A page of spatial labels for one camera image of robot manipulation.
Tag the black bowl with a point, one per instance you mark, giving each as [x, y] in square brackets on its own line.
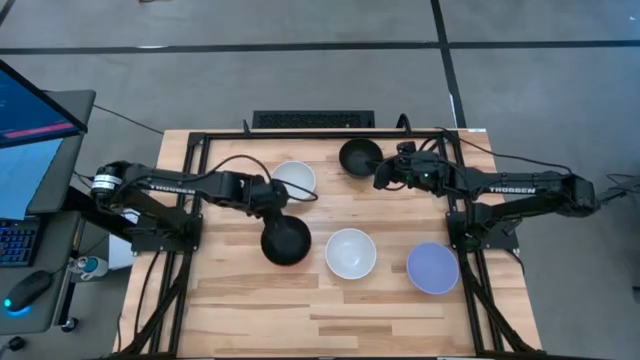
[354, 155]
[287, 246]

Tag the grey computer desk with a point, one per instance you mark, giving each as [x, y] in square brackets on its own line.
[47, 320]

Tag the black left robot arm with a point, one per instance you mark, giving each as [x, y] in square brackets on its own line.
[165, 180]

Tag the black vented box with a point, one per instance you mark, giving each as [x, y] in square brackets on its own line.
[313, 119]

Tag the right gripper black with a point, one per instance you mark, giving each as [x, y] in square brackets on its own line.
[420, 172]

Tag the bottle with teal cap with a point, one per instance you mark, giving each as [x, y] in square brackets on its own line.
[91, 266]

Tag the black computer mouse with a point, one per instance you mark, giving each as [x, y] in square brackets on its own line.
[27, 291]

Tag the lavender bowl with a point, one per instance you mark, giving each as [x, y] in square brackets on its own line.
[432, 268]

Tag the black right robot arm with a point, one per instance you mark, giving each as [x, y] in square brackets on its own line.
[515, 189]

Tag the black caster wheel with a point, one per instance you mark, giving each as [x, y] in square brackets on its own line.
[16, 343]
[69, 324]

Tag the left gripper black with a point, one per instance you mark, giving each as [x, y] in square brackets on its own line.
[260, 192]

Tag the light blue screen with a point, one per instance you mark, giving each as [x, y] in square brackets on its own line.
[20, 175]

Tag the blue backlit keyboard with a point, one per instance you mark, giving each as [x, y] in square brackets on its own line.
[17, 242]

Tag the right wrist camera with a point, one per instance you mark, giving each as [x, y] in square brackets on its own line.
[407, 148]

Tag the black aluminium table frame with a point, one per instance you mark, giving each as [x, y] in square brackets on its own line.
[320, 135]

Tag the white bowl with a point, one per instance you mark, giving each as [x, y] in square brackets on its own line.
[351, 253]
[296, 174]

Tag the dark computer monitor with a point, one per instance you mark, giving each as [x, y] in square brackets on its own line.
[30, 110]

